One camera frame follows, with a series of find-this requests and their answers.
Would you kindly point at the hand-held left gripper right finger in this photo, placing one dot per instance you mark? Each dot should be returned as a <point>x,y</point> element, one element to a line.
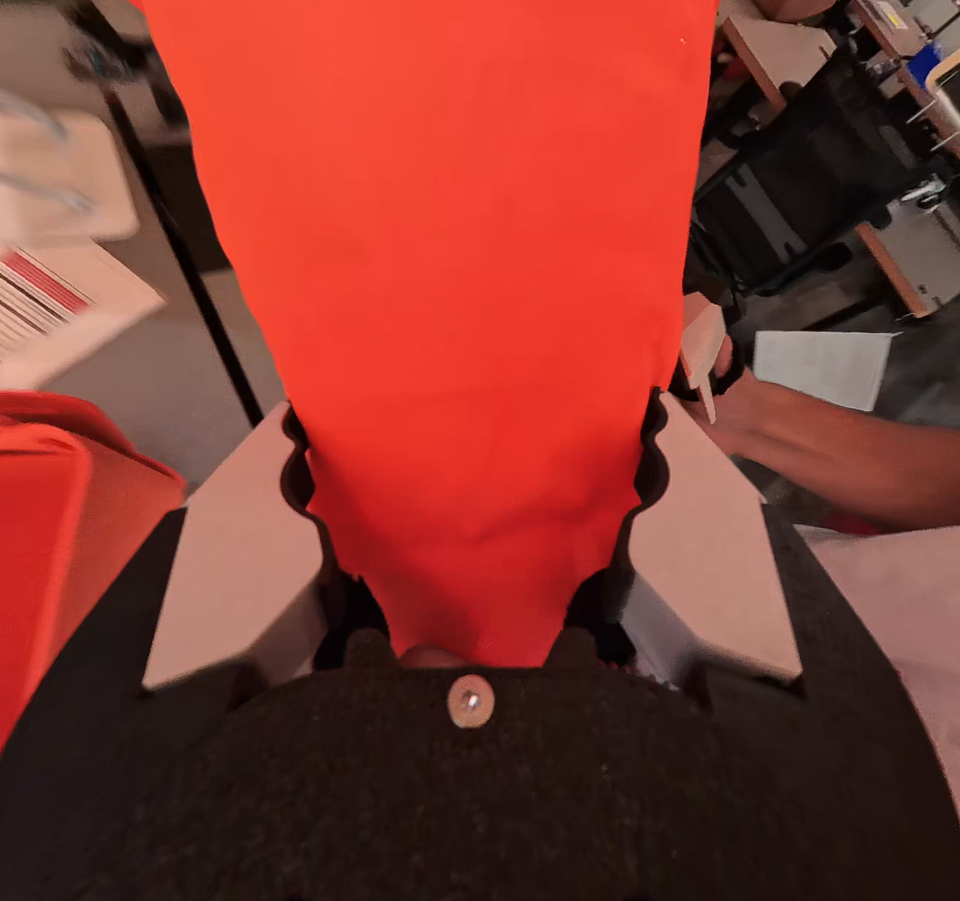
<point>705,556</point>

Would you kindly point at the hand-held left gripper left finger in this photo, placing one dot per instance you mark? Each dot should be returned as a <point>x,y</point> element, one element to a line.
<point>240,556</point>

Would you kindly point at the person's right forearm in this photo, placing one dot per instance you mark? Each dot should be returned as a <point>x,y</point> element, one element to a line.
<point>862,458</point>

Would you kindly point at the white desk with wooden edge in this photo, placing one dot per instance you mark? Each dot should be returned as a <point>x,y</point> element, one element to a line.
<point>915,256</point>
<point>780,50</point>

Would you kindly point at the person's right hand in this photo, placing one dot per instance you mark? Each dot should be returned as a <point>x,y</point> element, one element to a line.
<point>739,425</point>

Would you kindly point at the white paper sheet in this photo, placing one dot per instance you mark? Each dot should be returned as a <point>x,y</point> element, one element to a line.
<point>817,368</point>

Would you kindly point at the black office chair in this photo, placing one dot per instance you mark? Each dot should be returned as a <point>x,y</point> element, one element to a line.
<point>810,158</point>

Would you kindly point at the person's orange shirt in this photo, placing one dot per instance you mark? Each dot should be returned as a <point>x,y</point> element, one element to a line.
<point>450,241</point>

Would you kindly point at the white box with striped label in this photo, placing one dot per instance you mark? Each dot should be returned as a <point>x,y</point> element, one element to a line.
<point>97,316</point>

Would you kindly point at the plain white box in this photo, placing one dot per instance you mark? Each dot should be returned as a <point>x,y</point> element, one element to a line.
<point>67,181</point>

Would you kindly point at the black metal frame leg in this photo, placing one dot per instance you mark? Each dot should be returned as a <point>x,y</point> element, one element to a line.
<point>187,256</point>

